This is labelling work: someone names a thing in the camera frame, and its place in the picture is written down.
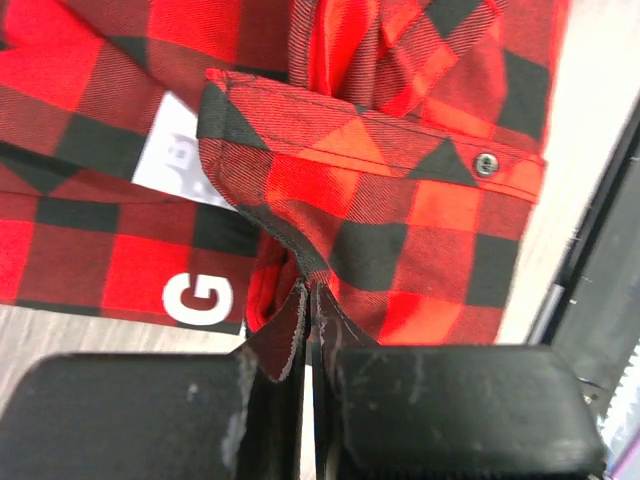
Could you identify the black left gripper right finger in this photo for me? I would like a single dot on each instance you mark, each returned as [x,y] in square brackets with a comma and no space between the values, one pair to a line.
[444,412]

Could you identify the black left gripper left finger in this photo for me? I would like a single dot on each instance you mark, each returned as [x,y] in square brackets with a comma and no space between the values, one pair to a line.
[165,416]

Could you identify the red black plaid shirt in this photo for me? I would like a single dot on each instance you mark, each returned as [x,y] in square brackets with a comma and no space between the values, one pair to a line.
[188,163]

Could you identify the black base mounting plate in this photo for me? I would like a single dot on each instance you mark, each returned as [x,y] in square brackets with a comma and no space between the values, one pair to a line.
[595,324]

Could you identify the white slotted cable duct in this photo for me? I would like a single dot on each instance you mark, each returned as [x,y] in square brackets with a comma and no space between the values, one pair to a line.
[622,416]

